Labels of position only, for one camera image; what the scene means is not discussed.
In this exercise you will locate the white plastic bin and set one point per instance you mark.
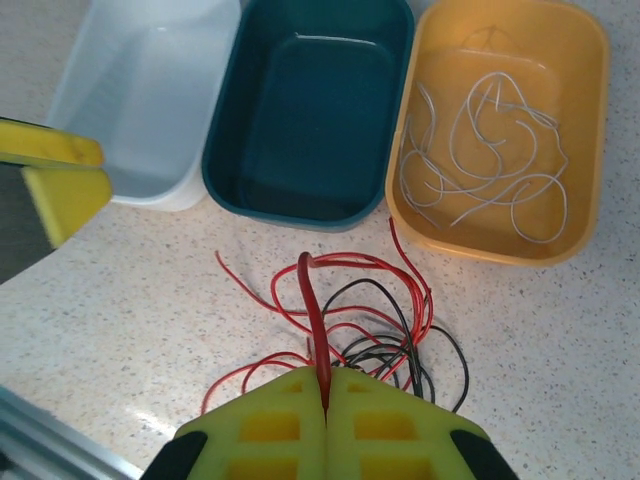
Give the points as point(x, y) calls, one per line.
point(140, 100)

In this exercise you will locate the dark teal plastic bin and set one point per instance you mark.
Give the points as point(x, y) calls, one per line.
point(310, 125)

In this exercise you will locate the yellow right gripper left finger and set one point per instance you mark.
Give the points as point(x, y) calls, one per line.
point(225, 440)

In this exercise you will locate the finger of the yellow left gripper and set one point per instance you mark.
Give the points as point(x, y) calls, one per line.
point(50, 147)
point(70, 200)

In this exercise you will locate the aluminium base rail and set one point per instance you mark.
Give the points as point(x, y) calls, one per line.
point(30, 430)

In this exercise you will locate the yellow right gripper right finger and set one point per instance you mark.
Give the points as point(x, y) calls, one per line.
point(430, 440)

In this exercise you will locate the yellow plastic bin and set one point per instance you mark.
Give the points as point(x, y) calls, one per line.
point(585, 125)

